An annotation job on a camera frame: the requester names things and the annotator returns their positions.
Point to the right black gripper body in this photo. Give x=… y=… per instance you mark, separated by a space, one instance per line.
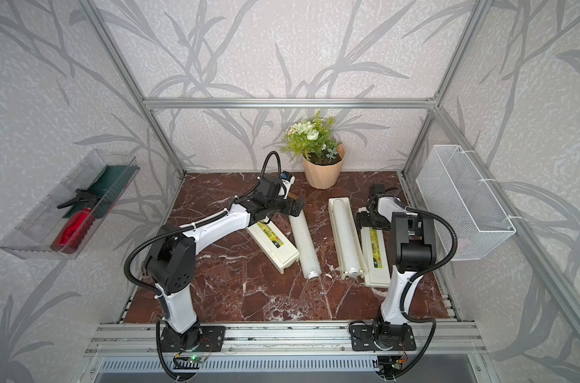
x=368 y=219

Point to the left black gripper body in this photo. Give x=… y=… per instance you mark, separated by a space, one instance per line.
x=283 y=207

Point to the cream wrap dispenser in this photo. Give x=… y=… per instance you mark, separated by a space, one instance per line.
x=354 y=239
x=278 y=248

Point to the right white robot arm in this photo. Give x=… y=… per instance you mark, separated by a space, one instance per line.
x=404 y=238

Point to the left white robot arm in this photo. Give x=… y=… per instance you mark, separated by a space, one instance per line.
x=171 y=260

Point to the long plastic wrap roll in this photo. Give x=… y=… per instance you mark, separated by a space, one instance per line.
x=307 y=253

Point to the potted artificial flower plant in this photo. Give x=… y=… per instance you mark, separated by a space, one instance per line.
x=322 y=155

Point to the pink item in basket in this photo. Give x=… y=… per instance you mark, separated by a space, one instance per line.
x=463 y=247

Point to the green cloth in tray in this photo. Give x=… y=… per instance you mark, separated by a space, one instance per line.
x=109 y=185

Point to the red spray bottle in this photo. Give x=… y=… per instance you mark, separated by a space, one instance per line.
x=79 y=223

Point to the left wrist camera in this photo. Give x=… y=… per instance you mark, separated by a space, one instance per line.
x=287 y=180

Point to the white wire mesh basket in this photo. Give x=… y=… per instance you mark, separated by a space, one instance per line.
x=452 y=188

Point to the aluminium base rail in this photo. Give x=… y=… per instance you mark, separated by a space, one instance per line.
x=244 y=347

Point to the clear plastic wall tray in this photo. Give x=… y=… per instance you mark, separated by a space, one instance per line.
x=61 y=224

